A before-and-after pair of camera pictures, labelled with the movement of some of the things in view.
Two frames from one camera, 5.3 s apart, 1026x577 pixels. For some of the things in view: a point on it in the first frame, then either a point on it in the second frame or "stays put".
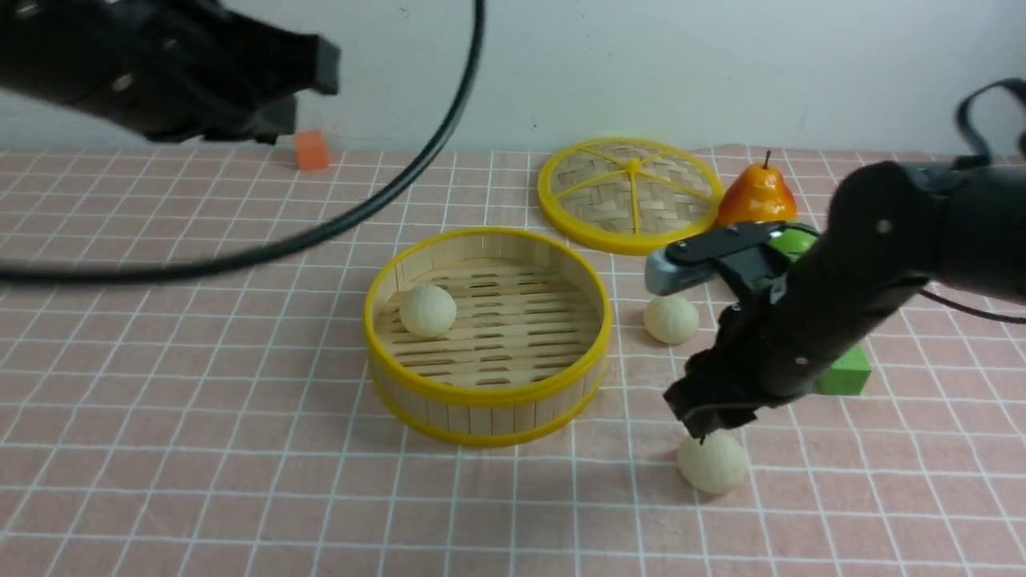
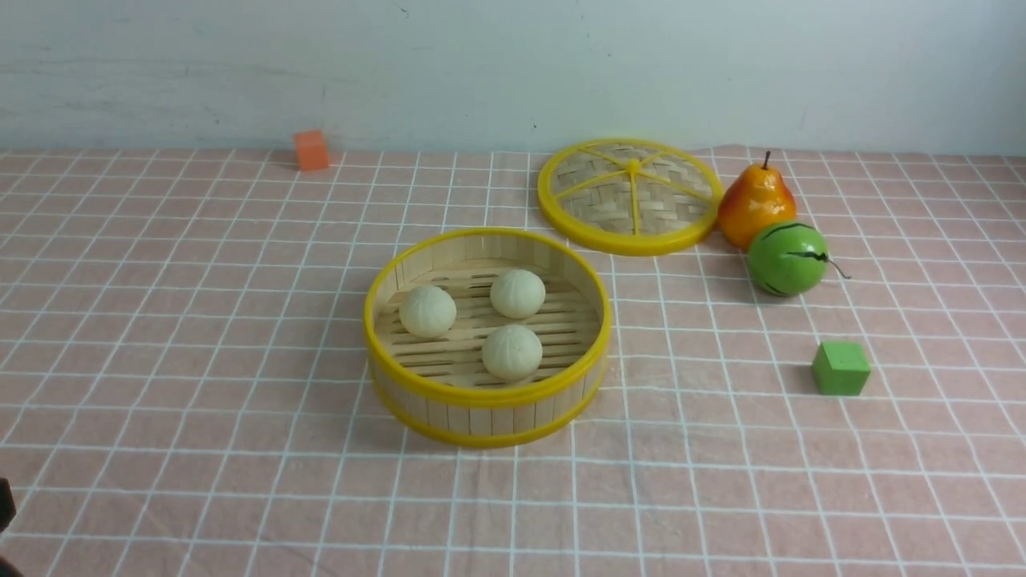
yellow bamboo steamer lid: [631, 196] stays put
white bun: [671, 320] -> [517, 293]
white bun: [715, 466] -> [511, 353]
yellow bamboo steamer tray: [527, 356] stays put
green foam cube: [847, 377] stays put
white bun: [428, 311] stays put
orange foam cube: [310, 149] stays put
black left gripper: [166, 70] -> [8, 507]
